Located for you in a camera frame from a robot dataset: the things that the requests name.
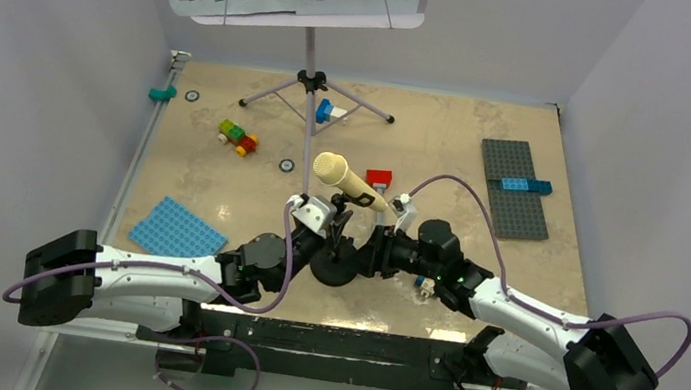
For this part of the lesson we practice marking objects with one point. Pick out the colourful brick toy car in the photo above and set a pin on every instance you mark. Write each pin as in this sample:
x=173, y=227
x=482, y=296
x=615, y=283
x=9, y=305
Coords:
x=233, y=134

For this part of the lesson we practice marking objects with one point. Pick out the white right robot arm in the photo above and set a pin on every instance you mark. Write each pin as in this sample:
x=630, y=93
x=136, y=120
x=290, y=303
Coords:
x=537, y=344

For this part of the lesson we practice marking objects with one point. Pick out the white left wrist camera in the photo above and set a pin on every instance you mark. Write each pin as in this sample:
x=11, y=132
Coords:
x=314, y=212

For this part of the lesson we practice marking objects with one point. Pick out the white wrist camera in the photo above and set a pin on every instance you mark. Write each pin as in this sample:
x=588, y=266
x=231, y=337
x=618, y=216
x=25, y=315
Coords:
x=314, y=212
x=404, y=209

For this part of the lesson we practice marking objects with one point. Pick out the poker chip far left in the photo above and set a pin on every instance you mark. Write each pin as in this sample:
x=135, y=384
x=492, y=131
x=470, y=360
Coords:
x=192, y=96

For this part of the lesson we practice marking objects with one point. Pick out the aluminium left side rail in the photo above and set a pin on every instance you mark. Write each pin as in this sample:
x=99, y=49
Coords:
x=36, y=363

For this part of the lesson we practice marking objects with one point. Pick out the dark grey brick baseplate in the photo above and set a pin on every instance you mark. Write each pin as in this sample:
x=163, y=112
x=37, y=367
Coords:
x=514, y=191

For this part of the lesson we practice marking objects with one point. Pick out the red and grey brick hammer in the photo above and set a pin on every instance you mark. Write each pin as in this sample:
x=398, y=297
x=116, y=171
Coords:
x=380, y=180

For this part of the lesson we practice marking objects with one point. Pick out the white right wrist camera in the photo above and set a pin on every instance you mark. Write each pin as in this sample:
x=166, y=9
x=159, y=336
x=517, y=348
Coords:
x=404, y=209

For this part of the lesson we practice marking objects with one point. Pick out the beige toy microphone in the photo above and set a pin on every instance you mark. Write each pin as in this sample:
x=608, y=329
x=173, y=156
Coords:
x=333, y=170

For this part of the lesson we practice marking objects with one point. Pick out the teal clamp on rail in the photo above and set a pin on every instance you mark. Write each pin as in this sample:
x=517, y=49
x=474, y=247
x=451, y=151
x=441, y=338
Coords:
x=162, y=95

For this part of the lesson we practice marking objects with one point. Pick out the poker chip centre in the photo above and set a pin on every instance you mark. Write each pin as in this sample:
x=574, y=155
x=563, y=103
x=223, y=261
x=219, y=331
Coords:
x=286, y=165

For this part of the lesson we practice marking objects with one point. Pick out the white brick wheeled chassis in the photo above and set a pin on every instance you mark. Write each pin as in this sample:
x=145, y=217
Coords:
x=425, y=286

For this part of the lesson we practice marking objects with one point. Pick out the black front base frame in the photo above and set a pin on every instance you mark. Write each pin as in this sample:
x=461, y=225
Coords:
x=225, y=342

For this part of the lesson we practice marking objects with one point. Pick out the lilac music stand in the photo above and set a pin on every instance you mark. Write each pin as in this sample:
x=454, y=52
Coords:
x=310, y=78

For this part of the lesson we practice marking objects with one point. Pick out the blue brick on baseplate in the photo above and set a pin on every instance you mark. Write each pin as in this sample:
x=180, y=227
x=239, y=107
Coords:
x=526, y=185

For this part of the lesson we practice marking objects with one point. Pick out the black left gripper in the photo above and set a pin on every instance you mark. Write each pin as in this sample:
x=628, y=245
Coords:
x=337, y=226

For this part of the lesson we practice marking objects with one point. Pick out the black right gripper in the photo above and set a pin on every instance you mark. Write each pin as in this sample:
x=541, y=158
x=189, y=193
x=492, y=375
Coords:
x=368, y=254

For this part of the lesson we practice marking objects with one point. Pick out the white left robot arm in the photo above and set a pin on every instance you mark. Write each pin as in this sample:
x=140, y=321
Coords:
x=74, y=276

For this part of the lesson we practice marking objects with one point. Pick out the poker chip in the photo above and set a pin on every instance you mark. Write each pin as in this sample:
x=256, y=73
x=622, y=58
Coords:
x=286, y=165
x=192, y=96

